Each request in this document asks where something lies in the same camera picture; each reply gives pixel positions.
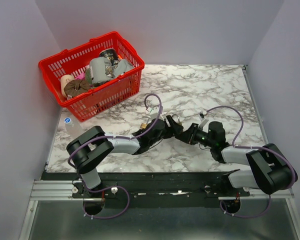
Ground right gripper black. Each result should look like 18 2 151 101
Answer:
178 121 215 148

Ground small brass padlock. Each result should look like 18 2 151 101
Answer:
140 123 151 130

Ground large brass padlock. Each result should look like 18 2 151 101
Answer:
171 113 182 125

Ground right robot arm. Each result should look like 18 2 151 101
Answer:
175 121 298 196

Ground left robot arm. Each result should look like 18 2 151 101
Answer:
66 115 183 198

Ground grey cloth in basket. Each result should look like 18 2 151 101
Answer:
113 59 134 78

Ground red plastic shopping basket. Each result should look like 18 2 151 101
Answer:
38 31 145 122

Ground grey printed cloth roll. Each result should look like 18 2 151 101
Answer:
89 57 114 87

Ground black can in basket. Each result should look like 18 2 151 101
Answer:
99 48 120 67

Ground clear plastic water bottle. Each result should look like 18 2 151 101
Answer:
63 117 84 139

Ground pink item in basket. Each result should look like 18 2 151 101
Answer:
75 72 86 80

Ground beige cup in basket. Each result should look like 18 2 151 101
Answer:
60 74 75 98

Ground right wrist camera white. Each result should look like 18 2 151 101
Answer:
198 112 209 129

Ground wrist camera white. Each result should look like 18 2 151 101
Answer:
149 106 163 120
198 112 209 129

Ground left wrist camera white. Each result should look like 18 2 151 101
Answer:
149 106 163 120

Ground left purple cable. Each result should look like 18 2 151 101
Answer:
67 93 164 173

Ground purple cable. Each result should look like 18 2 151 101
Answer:
67 93 164 173
202 106 299 190

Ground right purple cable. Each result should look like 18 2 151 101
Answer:
202 106 299 190

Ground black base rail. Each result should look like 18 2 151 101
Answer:
72 172 250 209

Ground aluminium frame rail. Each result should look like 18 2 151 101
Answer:
30 180 295 201

